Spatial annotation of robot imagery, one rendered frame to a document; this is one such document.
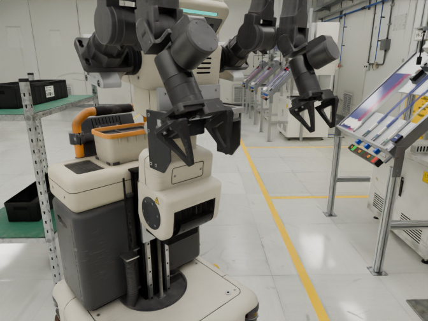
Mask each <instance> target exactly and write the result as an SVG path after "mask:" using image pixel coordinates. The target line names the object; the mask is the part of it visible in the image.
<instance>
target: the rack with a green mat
mask: <svg viewBox="0 0 428 321"><path fill-rule="evenodd" d="M27 76H28V78H19V79H18V82H19V85H20V93H21V97H22V104H23V108H20V109H0V122H12V121H25V122H26V126H27V133H28V137H29V144H30V149H31V155H32V163H33V167H34V174H35V178H36V185H37V189H38V196H39V203H40V207H41V214H42V219H41V220H40V221H39V222H9V221H8V216H7V213H6V208H5V206H4V207H2V208H1V209H0V244H12V243H46V244H47V248H48V254H49V259H50V266H51V270H52V277H53V284H54V286H55V285H56V284H57V283H58V282H60V281H61V280H62V279H61V271H60V267H59V260H58V255H57V248H56V244H55V240H56V238H57V237H58V235H57V228H56V223H55V215H54V208H52V209H51V210H50V205H49V201H48V193H47V189H46V181H45V174H46V173H48V161H47V156H46V148H45V141H44V136H43V129H42V124H41V118H43V117H47V116H49V115H53V114H55V113H58V112H61V111H64V110H68V109H70V108H74V107H76V106H79V105H82V104H85V103H89V102H91V101H93V104H94V107H95V106H99V100H98V94H97V86H95V85H93V84H91V87H92V95H68V97H66V98H62V99H58V100H54V101H50V102H46V103H41V104H37V105H33V103H32V96H31V88H30V84H29V80H34V73H27Z"/></svg>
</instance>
